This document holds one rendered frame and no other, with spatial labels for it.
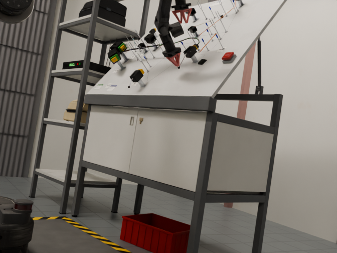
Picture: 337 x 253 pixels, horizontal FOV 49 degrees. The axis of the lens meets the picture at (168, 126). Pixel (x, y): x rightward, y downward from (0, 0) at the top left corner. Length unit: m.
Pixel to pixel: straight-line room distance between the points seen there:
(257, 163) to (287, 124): 1.74
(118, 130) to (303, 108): 2.00
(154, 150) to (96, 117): 0.67
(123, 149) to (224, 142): 0.70
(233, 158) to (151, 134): 0.49
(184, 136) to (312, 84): 2.07
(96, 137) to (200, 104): 0.99
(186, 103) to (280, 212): 2.18
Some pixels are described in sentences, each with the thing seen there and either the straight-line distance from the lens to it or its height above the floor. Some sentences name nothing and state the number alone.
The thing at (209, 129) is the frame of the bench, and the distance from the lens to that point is 1.80.
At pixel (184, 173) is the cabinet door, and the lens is 1.88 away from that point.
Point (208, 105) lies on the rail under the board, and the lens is 1.77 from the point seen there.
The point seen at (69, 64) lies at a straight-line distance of 3.04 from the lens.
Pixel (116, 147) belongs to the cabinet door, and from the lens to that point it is 2.35.
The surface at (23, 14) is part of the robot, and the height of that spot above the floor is 1.09.
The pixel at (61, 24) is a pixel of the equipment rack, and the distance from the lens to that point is 3.29.
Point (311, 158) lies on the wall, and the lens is 3.62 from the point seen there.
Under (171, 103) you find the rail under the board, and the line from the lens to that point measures 1.95.
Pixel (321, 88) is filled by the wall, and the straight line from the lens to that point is 3.69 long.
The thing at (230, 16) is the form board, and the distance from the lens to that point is 2.47.
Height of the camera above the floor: 0.63
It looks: 2 degrees up
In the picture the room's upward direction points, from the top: 9 degrees clockwise
